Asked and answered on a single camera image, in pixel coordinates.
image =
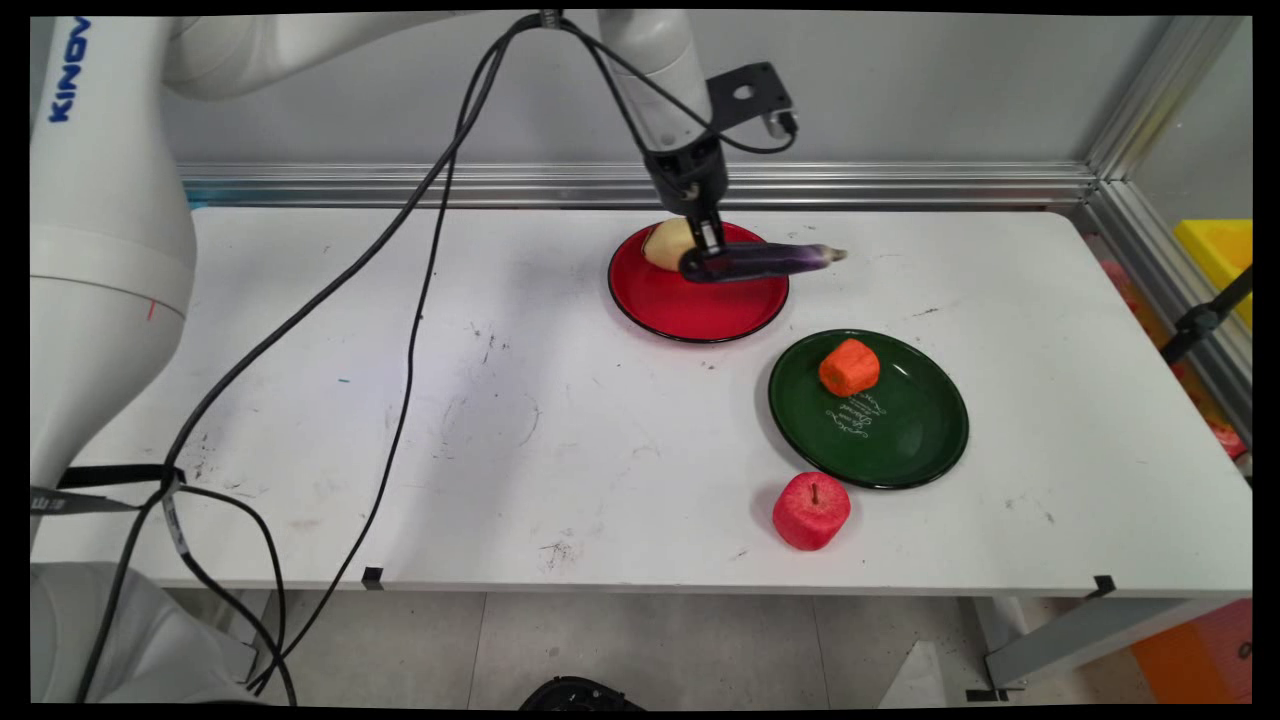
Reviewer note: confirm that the orange toy carrot chunk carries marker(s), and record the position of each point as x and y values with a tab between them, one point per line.
850	368

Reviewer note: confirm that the purple toy eggplant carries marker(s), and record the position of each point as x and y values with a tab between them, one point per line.
770	260

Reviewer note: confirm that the red plate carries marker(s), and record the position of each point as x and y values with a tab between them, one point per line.
710	305

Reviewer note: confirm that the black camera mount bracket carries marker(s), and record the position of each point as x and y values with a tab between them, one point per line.
770	85

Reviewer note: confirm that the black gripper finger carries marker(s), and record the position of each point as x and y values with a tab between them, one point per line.
696	228
702	266

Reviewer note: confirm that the red toy apple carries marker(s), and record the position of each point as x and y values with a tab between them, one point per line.
810	515

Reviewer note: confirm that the grey table support beam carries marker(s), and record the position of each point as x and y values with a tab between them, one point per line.
1080	635

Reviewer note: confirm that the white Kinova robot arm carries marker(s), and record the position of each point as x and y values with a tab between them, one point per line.
100	250

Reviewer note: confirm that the small grey wrist camera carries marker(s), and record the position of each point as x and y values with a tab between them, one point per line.
782	124

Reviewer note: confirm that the aluminium frame post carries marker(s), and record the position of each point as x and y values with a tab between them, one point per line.
1160	95

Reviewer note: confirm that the orange box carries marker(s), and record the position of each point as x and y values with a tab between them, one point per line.
1200	650

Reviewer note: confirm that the dark green plate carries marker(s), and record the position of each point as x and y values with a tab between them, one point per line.
900	440

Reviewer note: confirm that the small red object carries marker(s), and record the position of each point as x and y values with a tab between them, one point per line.
1226	438

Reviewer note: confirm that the beige toy potato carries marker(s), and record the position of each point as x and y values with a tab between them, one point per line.
663	245

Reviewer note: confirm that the black round object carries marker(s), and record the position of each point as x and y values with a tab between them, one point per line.
580	695

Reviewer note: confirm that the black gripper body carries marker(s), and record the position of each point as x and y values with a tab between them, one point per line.
688	175

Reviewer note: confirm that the long aluminium frame rail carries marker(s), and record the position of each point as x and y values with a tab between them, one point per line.
900	185

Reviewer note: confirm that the yellow box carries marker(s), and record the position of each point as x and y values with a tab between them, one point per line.
1220	250

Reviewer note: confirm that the short aluminium frame rail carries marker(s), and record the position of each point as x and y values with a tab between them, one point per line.
1150	260

